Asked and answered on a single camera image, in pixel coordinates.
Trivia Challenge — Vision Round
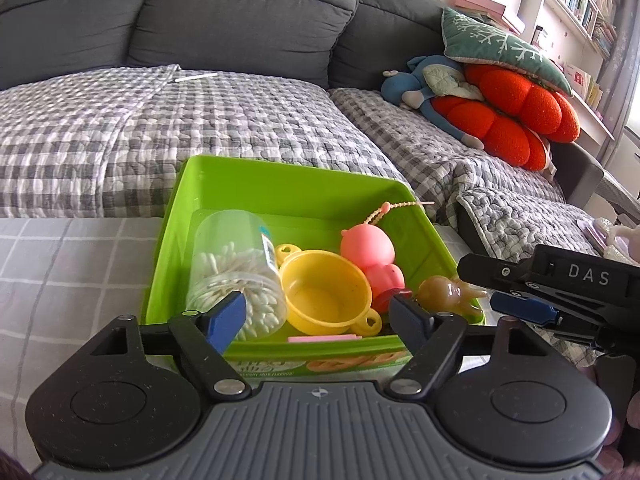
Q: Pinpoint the white plush toy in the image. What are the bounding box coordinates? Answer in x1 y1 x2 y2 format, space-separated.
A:
578 218 640 266

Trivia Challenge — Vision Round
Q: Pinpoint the pink plastic piece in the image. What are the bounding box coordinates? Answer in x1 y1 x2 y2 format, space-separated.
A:
288 334 362 344

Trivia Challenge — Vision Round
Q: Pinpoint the white bookshelf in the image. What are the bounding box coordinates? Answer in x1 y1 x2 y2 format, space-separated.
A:
496 0 639 162

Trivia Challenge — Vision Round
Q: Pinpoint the pink rubber pig toy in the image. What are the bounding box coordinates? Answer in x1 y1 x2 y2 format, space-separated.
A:
340 202 431 314

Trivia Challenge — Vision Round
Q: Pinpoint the blue plush monkey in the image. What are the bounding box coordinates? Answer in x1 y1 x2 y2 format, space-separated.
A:
381 55 484 150

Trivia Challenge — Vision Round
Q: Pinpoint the orange flower cushion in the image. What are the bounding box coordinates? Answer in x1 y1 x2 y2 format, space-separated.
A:
432 64 580 172

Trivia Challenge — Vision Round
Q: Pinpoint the grey checked quilt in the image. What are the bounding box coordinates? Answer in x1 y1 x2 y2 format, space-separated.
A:
0 63 566 226

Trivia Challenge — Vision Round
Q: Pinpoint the yellow toy pot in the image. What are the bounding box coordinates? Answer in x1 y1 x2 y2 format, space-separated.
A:
276 244 382 337

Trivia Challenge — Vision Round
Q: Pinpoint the dark grey sofa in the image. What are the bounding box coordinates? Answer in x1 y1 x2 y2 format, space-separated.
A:
0 0 606 206

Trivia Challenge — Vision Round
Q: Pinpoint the clear cotton swab jar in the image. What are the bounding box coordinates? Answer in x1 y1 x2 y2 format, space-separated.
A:
186 209 288 341

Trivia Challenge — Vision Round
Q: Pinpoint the light grey grid sheet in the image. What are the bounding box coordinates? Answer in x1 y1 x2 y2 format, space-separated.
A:
0 214 497 470

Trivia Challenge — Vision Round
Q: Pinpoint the green plastic cookie box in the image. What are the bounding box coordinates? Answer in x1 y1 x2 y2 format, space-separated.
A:
142 155 457 380

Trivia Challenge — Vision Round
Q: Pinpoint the green leaf pattern pillow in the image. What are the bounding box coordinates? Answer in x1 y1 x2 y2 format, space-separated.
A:
440 8 572 96

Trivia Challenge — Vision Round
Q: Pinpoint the grey pebble pattern blanket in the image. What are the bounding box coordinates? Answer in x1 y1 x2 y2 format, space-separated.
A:
455 186 601 366

